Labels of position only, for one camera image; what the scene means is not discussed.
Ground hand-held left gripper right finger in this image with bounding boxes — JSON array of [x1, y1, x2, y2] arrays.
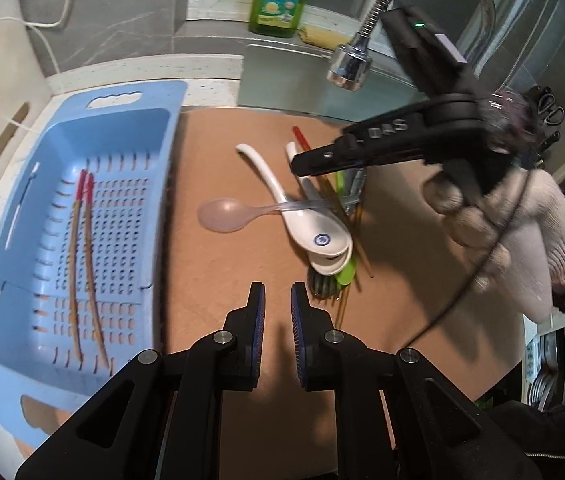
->
[[290, 282, 543, 480]]

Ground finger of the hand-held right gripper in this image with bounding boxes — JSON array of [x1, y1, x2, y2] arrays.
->
[[290, 132, 394, 178]]

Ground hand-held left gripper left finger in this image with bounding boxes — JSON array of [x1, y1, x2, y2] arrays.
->
[[15, 281, 267, 480]]

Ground white ceramic spoon blue mark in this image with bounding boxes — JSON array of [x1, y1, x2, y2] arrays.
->
[[235, 143, 354, 256]]

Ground plain white ceramic spoon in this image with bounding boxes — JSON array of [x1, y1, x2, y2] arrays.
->
[[285, 141, 354, 277]]

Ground green plastic spoon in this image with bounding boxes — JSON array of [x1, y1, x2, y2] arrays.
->
[[331, 170, 361, 287]]

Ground translucent plastic spoon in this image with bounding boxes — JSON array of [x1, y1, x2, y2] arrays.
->
[[197, 197, 338, 233]]

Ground blue plastic basket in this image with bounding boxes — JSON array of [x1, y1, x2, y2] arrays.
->
[[0, 80, 188, 448]]

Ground person's right hand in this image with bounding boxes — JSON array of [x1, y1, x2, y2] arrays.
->
[[423, 167, 565, 324]]

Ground brown mat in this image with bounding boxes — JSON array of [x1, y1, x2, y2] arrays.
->
[[17, 107, 528, 480]]

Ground chrome faucet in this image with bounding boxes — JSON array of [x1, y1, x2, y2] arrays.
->
[[326, 0, 497, 92]]

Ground black scissors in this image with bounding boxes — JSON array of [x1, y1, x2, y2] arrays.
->
[[533, 85, 565, 161]]

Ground yellow sponge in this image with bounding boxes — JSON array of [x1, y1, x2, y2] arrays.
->
[[297, 25, 351, 51]]

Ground stack of plates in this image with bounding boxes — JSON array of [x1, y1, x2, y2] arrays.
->
[[527, 330, 565, 411]]

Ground person's dark clothing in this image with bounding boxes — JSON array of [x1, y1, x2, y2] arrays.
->
[[483, 400, 565, 480]]

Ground black cable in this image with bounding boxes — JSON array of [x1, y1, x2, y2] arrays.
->
[[405, 157, 533, 351]]

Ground white cable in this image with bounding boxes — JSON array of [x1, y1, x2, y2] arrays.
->
[[0, 0, 86, 133]]

